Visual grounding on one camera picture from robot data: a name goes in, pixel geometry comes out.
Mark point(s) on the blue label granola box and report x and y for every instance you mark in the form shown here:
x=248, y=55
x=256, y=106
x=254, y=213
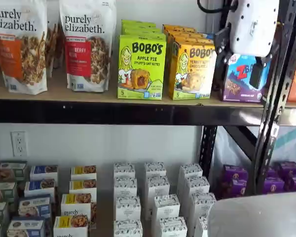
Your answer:
x=34, y=207
x=39, y=187
x=25, y=227
x=44, y=172

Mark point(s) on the white patterned pantry box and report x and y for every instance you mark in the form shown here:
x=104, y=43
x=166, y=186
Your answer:
x=196, y=185
x=124, y=169
x=155, y=169
x=201, y=227
x=172, y=227
x=158, y=185
x=202, y=203
x=127, y=208
x=165, y=206
x=125, y=187
x=191, y=170
x=127, y=228

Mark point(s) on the purple ZBar chocolate chip box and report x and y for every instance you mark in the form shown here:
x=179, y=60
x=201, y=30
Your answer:
x=239, y=81

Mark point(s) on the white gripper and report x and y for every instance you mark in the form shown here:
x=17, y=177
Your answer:
x=251, y=27

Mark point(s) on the granola bag red label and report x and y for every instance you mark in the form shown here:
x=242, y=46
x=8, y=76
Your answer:
x=86, y=54

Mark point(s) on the black metal shelf rack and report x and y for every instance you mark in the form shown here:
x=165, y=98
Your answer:
x=113, y=113
x=292, y=117

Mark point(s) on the granola bag orange label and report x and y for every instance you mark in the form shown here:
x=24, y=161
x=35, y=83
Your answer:
x=19, y=54

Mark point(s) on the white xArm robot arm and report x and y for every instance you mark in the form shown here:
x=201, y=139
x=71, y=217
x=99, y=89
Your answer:
x=256, y=217

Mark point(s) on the yellow label granola box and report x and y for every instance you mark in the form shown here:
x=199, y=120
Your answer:
x=84, y=172
x=70, y=225
x=83, y=187
x=76, y=205

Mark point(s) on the white wall power outlet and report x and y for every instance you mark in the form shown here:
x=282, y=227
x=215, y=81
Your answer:
x=18, y=143

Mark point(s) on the orange Bobo's oat bites box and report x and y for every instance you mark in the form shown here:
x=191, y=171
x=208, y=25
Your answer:
x=192, y=38
x=192, y=74
x=178, y=27
x=185, y=33

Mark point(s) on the green Bobo's apple pie box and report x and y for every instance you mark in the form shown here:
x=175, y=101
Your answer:
x=140, y=28
x=138, y=23
x=141, y=69
x=143, y=33

